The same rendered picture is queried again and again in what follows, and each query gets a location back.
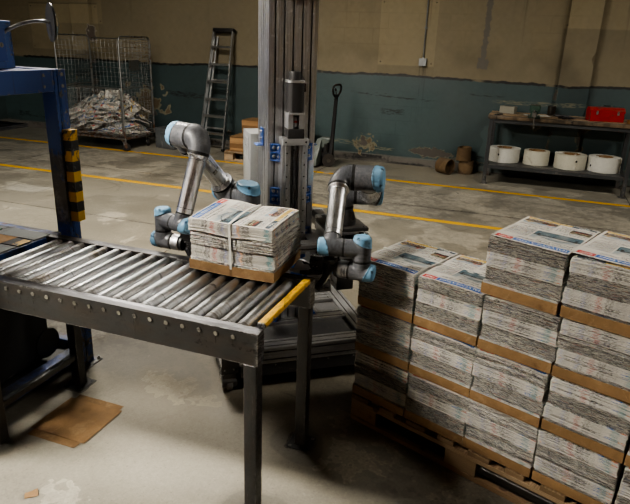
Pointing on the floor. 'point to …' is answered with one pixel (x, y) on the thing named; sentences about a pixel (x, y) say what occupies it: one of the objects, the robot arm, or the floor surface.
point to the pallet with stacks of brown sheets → (239, 141)
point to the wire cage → (112, 102)
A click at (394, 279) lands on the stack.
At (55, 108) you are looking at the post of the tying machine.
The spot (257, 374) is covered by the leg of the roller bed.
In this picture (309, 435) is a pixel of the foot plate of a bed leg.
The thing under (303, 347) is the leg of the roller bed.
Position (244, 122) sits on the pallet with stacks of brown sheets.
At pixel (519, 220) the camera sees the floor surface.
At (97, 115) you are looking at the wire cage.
